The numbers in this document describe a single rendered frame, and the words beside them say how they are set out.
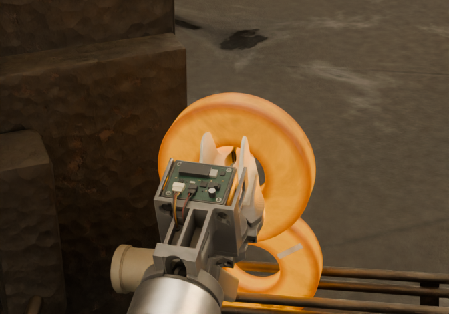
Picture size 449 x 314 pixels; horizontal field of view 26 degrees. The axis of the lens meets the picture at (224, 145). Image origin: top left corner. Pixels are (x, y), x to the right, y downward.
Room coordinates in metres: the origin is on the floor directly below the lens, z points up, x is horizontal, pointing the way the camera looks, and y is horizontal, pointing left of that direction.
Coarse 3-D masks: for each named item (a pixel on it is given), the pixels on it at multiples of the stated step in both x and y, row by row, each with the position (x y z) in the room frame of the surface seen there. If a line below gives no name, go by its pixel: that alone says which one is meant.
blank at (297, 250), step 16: (304, 224) 0.92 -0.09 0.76; (272, 240) 0.91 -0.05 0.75; (288, 240) 0.90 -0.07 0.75; (304, 240) 0.90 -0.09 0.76; (288, 256) 0.90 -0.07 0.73; (304, 256) 0.90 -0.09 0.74; (320, 256) 0.91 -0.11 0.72; (240, 272) 0.94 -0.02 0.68; (288, 272) 0.90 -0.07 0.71; (304, 272) 0.90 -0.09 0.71; (320, 272) 0.90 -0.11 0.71; (240, 288) 0.92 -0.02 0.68; (256, 288) 0.92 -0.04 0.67; (272, 288) 0.91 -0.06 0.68; (288, 288) 0.90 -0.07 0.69; (304, 288) 0.90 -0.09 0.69; (224, 304) 0.92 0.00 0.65; (240, 304) 0.92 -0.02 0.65; (256, 304) 0.91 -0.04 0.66
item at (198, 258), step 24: (168, 168) 0.73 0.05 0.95; (192, 168) 0.73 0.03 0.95; (216, 168) 0.73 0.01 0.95; (168, 192) 0.71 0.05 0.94; (192, 192) 0.70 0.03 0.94; (216, 192) 0.70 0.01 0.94; (168, 216) 0.70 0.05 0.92; (192, 216) 0.68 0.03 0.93; (216, 216) 0.69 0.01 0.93; (240, 216) 0.74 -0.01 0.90; (168, 240) 0.67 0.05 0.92; (192, 240) 0.68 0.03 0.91; (216, 240) 0.69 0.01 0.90; (240, 240) 0.70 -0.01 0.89; (168, 264) 0.65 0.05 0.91; (192, 264) 0.63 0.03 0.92; (216, 264) 0.70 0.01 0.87; (216, 288) 0.64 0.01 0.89
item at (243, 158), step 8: (248, 144) 0.80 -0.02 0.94; (240, 152) 0.78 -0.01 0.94; (248, 152) 0.80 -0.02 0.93; (240, 160) 0.77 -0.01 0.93; (248, 160) 0.80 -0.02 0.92; (240, 168) 0.77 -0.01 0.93; (248, 168) 0.80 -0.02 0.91; (256, 168) 0.80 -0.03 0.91; (240, 176) 0.77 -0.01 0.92; (248, 176) 0.79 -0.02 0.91; (240, 192) 0.76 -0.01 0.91; (248, 192) 0.77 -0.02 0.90; (248, 200) 0.76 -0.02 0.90
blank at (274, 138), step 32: (224, 96) 0.85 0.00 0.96; (256, 96) 0.85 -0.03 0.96; (192, 128) 0.83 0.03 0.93; (224, 128) 0.82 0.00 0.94; (256, 128) 0.82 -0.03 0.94; (288, 128) 0.81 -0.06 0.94; (160, 160) 0.84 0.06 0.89; (192, 160) 0.83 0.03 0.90; (288, 160) 0.81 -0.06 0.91; (288, 192) 0.81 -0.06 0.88; (288, 224) 0.80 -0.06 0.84
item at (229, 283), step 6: (216, 270) 0.68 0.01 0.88; (222, 270) 0.69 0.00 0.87; (216, 276) 0.67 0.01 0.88; (222, 276) 0.69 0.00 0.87; (228, 276) 0.71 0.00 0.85; (234, 276) 0.74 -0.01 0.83; (222, 282) 0.69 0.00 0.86; (228, 282) 0.71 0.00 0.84; (234, 282) 0.74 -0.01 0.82; (222, 288) 0.69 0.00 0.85; (228, 288) 0.71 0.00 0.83; (234, 288) 0.74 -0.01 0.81; (228, 294) 0.71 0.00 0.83; (234, 294) 0.74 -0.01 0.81; (228, 300) 0.72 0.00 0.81; (234, 300) 0.74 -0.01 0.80
